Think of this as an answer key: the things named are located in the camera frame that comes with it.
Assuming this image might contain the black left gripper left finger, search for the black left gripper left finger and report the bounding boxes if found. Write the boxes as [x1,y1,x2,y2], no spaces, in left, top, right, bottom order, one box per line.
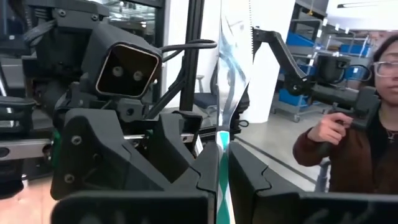
[169,141,220,224]

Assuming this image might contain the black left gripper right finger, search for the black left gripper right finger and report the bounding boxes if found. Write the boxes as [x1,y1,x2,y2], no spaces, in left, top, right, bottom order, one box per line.
[228,141,302,224]

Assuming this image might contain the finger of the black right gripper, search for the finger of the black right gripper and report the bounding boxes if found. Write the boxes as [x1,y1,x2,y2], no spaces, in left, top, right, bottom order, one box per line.
[50,107,171,200]
[148,110,203,184]

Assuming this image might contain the knife with teal patterned handle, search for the knife with teal patterned handle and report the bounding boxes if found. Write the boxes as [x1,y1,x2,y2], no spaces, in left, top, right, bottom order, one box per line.
[215,0,254,224]

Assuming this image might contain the dark blue office chair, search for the dark blue office chair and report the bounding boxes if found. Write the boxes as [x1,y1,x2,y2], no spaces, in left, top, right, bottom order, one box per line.
[194,73,219,116]

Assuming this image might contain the person's hand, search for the person's hand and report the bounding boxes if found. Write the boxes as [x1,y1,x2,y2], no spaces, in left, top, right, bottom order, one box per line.
[307,111,354,146]

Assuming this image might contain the person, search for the person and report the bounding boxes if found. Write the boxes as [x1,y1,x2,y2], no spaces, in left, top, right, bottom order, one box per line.
[292,33,398,194]

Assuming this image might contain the blue storage bin shelf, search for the blue storage bin shelf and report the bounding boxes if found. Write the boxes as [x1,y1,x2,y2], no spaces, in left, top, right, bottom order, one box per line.
[273,29,374,122]

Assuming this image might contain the person's eyeglasses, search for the person's eyeglasses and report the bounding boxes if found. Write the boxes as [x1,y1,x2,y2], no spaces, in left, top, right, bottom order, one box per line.
[373,60,398,78]

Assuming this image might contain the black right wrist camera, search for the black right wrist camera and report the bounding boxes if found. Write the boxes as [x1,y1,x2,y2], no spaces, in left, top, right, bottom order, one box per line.
[81,23,163,100]

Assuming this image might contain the black aluminium upright post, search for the black aluminium upright post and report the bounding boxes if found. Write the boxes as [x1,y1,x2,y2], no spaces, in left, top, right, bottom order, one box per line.
[179,0,206,112]

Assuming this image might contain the black camera cable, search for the black camera cable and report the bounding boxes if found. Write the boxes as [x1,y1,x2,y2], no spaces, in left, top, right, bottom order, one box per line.
[159,39,218,63]

